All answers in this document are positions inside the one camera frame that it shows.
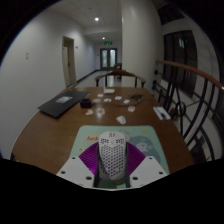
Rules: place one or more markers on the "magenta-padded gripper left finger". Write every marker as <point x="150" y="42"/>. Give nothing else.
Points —
<point x="75" y="170"/>

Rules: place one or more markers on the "wood-topped black metal railing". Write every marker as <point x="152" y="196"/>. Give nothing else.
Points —
<point x="186" y="68"/>

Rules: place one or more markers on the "white notepad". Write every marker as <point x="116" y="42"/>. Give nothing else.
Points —
<point x="161" y="112"/>

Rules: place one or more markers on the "small white flat box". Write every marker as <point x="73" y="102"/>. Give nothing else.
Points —
<point x="109" y="90"/>

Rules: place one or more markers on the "black closed laptop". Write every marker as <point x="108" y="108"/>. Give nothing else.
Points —
<point x="60" y="105"/>

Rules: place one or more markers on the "red and white cutout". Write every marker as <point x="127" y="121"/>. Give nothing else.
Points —
<point x="131" y="108"/>

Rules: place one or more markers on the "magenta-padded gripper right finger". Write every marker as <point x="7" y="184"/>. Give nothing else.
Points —
<point x="148" y="170"/>

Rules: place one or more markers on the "green cartoon-print mouse pad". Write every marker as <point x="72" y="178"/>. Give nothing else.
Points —
<point x="148" y="138"/>

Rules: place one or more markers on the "small black box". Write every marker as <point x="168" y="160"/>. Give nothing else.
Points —
<point x="85" y="103"/>

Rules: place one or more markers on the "wooden curved-back chair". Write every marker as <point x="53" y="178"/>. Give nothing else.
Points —
<point x="120" y="73"/>

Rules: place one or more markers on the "small beige cutout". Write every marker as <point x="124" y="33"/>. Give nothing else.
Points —
<point x="100" y="111"/>
<point x="89" y="112"/>

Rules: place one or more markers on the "green exit sign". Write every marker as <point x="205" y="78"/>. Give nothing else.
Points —
<point x="107" y="43"/>

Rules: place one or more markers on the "dark framed window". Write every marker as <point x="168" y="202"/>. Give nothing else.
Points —
<point x="180" y="60"/>

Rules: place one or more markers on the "small white card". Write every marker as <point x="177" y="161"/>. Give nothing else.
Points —
<point x="126" y="101"/>
<point x="118" y="98"/>
<point x="107" y="99"/>
<point x="100" y="95"/>

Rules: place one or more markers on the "white perforated computer mouse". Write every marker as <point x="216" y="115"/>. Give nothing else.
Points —
<point x="112" y="153"/>

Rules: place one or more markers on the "dark wooden chair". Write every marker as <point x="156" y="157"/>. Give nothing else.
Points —
<point x="118" y="66"/>

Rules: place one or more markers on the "small white cutout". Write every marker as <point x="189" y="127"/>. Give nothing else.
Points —
<point x="121" y="119"/>

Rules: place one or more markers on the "glass double door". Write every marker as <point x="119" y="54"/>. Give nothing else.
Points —
<point x="108" y="58"/>

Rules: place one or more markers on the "wooden side door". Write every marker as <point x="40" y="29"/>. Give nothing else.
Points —
<point x="70" y="61"/>

